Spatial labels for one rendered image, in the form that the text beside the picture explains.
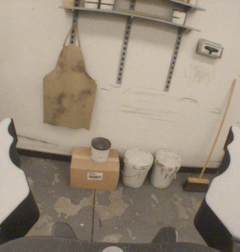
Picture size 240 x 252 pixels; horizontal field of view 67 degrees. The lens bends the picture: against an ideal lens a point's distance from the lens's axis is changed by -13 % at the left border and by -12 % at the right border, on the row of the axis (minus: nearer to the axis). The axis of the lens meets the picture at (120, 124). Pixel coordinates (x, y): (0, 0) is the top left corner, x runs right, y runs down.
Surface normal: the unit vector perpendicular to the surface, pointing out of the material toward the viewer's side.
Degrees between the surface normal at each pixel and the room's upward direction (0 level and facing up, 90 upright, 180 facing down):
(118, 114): 90
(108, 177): 90
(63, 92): 87
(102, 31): 90
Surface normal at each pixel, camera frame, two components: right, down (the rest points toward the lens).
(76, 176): 0.07, 0.52
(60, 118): 0.37, 0.53
